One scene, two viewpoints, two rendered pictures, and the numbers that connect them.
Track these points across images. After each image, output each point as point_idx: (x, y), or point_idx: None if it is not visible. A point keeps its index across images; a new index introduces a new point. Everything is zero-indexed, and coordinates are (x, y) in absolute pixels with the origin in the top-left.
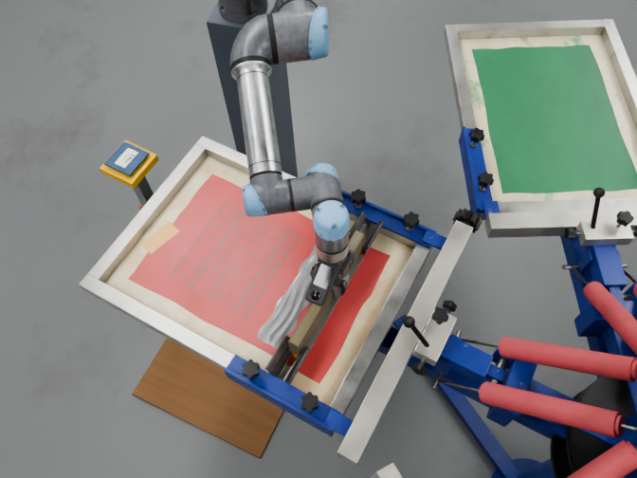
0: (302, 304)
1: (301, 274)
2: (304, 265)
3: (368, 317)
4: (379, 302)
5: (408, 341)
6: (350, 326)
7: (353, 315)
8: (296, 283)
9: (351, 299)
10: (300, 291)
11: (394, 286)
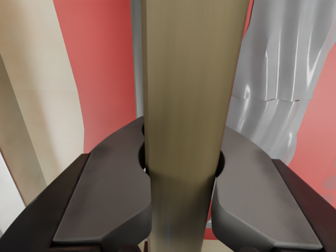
0: (254, 42)
1: (286, 133)
2: (285, 159)
3: (46, 99)
4: (53, 149)
5: None
6: (69, 44)
7: (87, 85)
8: (298, 103)
9: (121, 126)
10: (275, 84)
11: (23, 207)
